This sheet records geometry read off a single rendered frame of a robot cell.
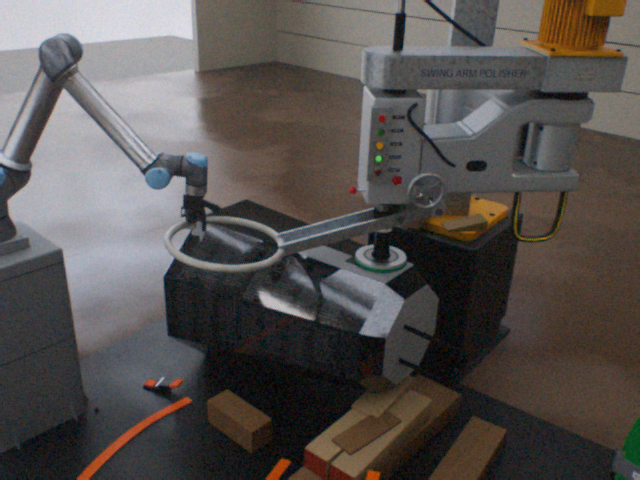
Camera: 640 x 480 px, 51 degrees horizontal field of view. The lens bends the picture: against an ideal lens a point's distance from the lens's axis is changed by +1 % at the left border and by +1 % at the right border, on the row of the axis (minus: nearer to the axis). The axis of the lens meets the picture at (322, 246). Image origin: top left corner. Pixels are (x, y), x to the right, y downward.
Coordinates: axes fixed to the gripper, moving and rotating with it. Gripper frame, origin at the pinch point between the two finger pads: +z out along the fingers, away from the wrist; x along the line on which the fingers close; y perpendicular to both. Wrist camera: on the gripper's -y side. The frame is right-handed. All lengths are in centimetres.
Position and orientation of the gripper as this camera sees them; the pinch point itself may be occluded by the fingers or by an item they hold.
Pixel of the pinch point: (199, 235)
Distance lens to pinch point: 293.7
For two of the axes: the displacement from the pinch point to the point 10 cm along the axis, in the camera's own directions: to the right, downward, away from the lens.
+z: -1.1, 9.0, 4.2
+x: 6.0, 4.0, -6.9
